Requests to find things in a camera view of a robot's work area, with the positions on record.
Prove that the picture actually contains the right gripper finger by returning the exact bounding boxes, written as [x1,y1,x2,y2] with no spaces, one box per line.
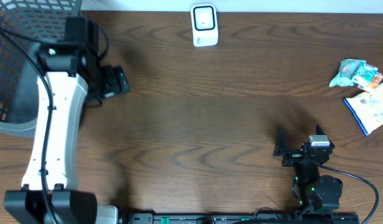
[316,125,335,149]
[273,127,288,157]

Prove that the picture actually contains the large yellow snack bag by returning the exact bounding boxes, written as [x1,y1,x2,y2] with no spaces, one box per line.
[343,82,383,136]

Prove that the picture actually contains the light blue tissue pack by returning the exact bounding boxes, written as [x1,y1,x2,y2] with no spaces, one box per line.
[352,63,378,87]

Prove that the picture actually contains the teal snack packet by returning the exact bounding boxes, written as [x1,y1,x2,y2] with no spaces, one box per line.
[329,59,366,87]

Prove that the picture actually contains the small orange carton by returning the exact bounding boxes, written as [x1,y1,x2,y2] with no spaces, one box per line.
[358,72,383,92]

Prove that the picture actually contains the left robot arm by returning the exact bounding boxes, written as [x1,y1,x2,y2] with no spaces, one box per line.
[4,17,130,223]

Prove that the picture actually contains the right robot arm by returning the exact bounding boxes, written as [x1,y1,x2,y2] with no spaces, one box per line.
[273,126,343,220]

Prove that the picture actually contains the grey plastic mesh basket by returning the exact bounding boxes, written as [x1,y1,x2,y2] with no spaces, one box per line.
[0,0,82,138]

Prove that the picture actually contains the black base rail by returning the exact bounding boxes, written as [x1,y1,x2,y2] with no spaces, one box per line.
[118,213,359,224]

